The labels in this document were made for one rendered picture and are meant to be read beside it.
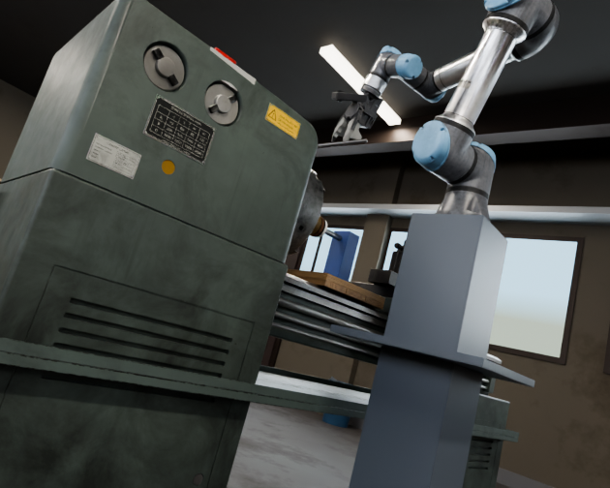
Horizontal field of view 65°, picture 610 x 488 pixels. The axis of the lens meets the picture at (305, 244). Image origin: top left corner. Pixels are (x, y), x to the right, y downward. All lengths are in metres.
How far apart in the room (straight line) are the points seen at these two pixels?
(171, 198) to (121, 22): 0.35
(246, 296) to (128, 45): 0.60
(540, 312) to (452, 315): 3.70
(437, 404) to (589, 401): 3.60
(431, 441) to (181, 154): 0.85
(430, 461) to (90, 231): 0.87
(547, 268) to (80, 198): 4.45
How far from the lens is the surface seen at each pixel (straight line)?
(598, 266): 4.95
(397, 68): 1.66
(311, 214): 1.45
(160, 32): 1.13
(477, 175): 1.39
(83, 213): 1.00
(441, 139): 1.29
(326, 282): 1.47
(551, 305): 4.90
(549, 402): 4.81
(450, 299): 1.24
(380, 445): 1.28
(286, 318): 1.40
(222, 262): 1.13
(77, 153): 1.00
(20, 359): 0.96
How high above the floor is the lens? 0.68
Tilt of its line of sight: 12 degrees up
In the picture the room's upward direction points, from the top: 15 degrees clockwise
